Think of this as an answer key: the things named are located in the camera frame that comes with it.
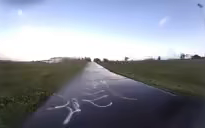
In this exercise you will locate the grass field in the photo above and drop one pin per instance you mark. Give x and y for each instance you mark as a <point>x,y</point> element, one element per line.
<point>20,83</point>
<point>170,75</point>

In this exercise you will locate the dark wet asphalt path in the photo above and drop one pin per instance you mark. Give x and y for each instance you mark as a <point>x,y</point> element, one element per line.
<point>100,86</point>

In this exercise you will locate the white painted path marking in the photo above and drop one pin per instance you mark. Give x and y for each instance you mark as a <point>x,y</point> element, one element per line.
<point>75,106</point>

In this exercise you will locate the pale low building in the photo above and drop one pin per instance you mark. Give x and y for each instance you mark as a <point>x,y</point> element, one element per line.
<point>55,60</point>

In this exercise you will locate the row of distant trees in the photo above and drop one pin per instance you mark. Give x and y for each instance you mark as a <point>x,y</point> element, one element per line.
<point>105,60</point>

